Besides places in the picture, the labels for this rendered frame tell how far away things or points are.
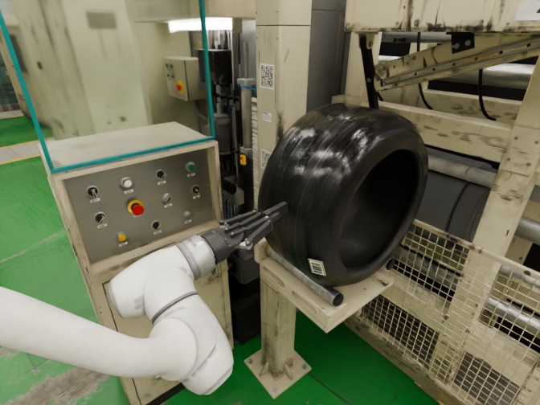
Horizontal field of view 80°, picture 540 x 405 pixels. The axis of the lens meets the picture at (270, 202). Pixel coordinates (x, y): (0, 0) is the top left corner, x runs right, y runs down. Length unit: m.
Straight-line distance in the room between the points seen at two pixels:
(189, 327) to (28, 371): 1.82
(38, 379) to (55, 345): 1.80
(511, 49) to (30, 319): 1.16
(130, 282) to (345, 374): 1.53
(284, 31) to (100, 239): 0.92
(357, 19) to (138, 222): 1.03
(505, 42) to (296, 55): 0.56
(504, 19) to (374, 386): 1.67
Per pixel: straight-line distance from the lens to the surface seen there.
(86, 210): 1.23
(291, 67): 1.10
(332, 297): 1.05
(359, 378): 2.02
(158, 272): 0.68
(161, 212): 1.32
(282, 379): 1.95
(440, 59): 1.20
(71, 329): 0.52
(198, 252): 0.70
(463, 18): 1.03
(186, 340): 0.61
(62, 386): 2.22
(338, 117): 0.91
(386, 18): 1.14
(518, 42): 1.12
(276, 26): 1.08
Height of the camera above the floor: 1.64
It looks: 28 degrees down
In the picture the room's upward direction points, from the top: straight up
